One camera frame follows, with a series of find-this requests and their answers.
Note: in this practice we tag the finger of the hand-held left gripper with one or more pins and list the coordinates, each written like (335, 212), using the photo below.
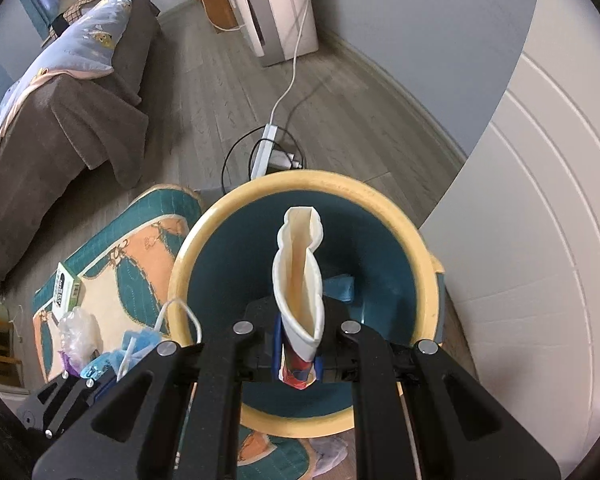
(55, 410)

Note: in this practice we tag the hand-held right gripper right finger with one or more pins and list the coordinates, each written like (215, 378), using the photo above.
(319, 367)

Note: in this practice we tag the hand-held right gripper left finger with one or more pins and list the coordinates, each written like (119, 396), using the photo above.
(277, 345)

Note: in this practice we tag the crushed white paper cup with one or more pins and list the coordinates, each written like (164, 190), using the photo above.
(300, 280)

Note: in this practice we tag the white tissue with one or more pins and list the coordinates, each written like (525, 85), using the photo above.
(330, 455)

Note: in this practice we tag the blue face mask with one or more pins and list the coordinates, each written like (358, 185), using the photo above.
(140, 345)

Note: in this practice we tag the yellow rimmed teal bin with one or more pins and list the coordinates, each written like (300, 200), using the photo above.
(380, 240)

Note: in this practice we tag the purple tube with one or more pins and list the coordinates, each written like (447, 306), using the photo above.
(64, 362)

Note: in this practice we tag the clear plastic bag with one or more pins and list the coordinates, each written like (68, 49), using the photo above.
(80, 332)

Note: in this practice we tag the blue wrapper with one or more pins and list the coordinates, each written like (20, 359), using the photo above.
(340, 287)

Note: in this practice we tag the green and white box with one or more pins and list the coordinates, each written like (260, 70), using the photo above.
(67, 290)

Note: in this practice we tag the teal and orange rug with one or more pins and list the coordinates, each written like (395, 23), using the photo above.
(120, 280)

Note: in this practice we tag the white plug adapter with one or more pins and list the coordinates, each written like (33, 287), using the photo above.
(286, 161)

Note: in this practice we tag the brown covered bed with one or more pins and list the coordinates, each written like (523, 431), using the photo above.
(55, 135)

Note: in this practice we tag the white panelled door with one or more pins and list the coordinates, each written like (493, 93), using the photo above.
(545, 210)

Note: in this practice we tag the white air purifier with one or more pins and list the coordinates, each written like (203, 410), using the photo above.
(275, 5)

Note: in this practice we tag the light blue printed blanket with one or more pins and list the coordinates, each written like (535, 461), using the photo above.
(80, 45)

